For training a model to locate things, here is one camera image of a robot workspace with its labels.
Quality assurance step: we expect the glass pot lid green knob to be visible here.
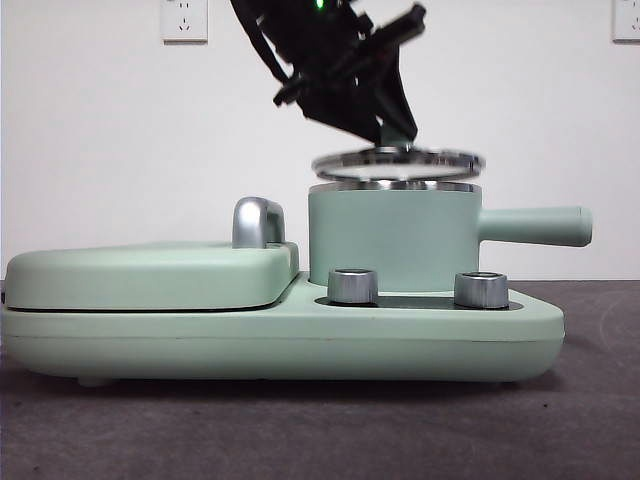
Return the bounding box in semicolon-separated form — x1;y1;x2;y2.
310;124;488;183

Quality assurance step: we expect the silver control knob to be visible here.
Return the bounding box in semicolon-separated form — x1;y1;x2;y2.
327;268;381;305
453;271;511;309

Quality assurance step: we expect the green breakfast machine base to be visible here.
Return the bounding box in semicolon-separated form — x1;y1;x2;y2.
0;272;567;389

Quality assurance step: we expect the green hinged griddle cover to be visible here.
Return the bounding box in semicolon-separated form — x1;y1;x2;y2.
3;241;302;313

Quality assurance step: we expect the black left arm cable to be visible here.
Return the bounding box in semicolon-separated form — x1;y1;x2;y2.
229;0;295;85

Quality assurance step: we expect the green pot with side handle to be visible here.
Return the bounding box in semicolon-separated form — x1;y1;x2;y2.
306;179;595;295

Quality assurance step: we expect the white wall socket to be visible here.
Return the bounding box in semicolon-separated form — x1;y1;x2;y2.
612;0;640;43
160;0;209;44

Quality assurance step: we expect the silver griddle cover handle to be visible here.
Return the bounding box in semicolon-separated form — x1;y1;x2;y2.
231;196;288;250

